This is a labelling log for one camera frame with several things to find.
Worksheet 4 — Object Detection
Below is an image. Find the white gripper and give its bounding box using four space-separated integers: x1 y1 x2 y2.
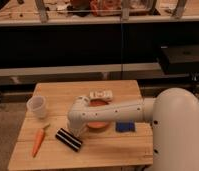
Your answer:
67 120 87 136

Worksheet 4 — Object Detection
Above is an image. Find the black striped eraser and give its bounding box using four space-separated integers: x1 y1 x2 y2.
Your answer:
55 128 83 152

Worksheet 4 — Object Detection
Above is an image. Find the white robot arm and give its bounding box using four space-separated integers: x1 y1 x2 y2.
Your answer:
67 88 199 171

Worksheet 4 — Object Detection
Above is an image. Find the orange round plate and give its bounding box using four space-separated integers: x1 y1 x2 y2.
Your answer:
86 100 109 129

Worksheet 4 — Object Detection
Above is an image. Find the white small box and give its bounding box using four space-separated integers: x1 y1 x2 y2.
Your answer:
89 90 113 101

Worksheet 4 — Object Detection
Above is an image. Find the orange toy carrot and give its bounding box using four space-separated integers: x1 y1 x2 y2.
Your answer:
32 124 49 157

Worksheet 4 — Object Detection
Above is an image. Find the blue sponge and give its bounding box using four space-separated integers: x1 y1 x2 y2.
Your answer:
115 122 135 133

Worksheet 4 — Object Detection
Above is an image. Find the clear plastic cup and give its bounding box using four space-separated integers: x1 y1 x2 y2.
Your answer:
26 96 47 119

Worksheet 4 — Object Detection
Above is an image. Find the long metal shelf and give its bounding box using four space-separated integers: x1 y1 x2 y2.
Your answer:
0 0 199 26

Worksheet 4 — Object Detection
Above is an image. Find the black box on shelf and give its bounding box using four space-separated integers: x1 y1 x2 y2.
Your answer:
158 45 199 74

